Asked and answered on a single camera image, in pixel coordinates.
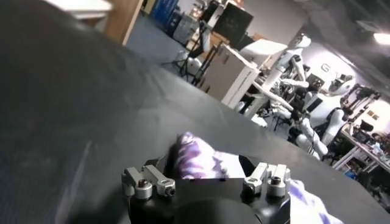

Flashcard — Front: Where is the small white standing desk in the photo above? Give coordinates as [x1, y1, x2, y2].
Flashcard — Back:
[243, 82, 295, 119]

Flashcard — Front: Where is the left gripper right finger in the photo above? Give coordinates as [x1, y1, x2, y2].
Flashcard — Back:
[238, 155, 291, 198]

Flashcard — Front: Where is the cream white desk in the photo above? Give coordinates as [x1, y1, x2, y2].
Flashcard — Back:
[42, 0, 113, 21]

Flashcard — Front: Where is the tall white cardboard box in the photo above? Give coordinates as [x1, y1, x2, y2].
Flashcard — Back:
[197, 44, 260, 110]

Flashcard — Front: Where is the blue plastic crate stack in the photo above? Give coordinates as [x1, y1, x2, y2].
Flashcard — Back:
[151, 0, 180, 27]

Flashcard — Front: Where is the black table cover cloth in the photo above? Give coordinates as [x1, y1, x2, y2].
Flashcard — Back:
[0, 0, 390, 224]

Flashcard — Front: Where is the white curved panel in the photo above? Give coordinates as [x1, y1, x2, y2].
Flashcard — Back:
[239, 38, 289, 69]

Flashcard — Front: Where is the black tripod stand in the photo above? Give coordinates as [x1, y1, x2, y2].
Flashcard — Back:
[161, 21, 226, 88]

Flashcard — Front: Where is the black monitor screen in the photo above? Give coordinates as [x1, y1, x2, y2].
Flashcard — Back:
[213, 2, 254, 46]

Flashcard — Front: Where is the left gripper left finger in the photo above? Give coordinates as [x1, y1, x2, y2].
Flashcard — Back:
[121, 158, 177, 201]

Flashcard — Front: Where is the light purple t-shirt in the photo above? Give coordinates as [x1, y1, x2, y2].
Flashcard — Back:
[170, 131, 345, 224]

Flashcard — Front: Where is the white humanoid robot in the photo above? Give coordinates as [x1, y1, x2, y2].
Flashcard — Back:
[274, 72, 381, 161]
[258, 33, 313, 92]

